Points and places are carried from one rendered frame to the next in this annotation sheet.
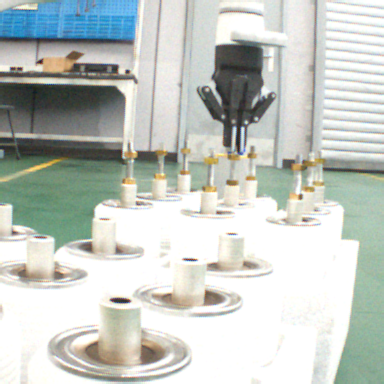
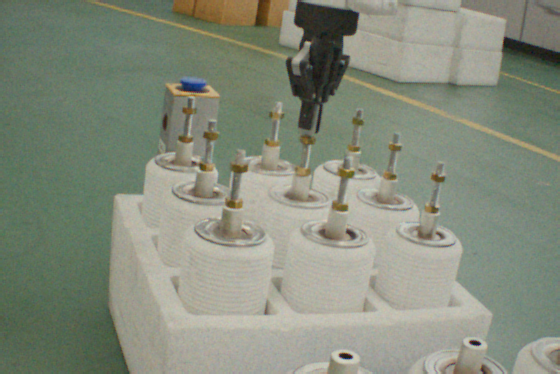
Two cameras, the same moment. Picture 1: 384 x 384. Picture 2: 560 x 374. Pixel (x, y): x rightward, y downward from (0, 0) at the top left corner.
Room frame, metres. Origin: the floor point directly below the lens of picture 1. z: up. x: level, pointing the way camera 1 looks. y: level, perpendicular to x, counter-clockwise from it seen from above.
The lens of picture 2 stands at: (0.22, 0.58, 0.57)
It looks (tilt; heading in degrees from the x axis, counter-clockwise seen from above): 17 degrees down; 322
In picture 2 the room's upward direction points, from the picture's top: 9 degrees clockwise
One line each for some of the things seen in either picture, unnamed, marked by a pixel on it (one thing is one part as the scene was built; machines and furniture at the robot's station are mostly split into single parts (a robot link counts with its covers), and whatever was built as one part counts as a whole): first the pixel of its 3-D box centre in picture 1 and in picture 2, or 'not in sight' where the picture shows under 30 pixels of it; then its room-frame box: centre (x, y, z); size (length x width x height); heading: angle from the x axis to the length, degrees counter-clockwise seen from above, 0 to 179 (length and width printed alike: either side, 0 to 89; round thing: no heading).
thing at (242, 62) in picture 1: (238, 72); (323, 36); (0.97, -0.04, 0.45); 0.08 x 0.08 x 0.09
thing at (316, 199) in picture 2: (231, 205); (298, 197); (0.97, -0.04, 0.25); 0.08 x 0.08 x 0.01
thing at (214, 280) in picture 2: (126, 266); (220, 309); (0.89, 0.11, 0.16); 0.10 x 0.10 x 0.18
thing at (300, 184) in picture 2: (231, 196); (300, 187); (0.97, -0.04, 0.26); 0.02 x 0.02 x 0.03
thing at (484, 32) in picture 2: not in sight; (454, 25); (2.99, -2.57, 0.27); 0.39 x 0.39 x 0.18; 5
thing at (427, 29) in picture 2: not in sight; (400, 18); (2.97, -2.16, 0.27); 0.39 x 0.39 x 0.18; 5
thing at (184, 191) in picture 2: (158, 197); (203, 193); (1.00, 0.07, 0.25); 0.08 x 0.08 x 0.01
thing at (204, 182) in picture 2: (159, 189); (204, 183); (1.00, 0.07, 0.26); 0.02 x 0.02 x 0.03
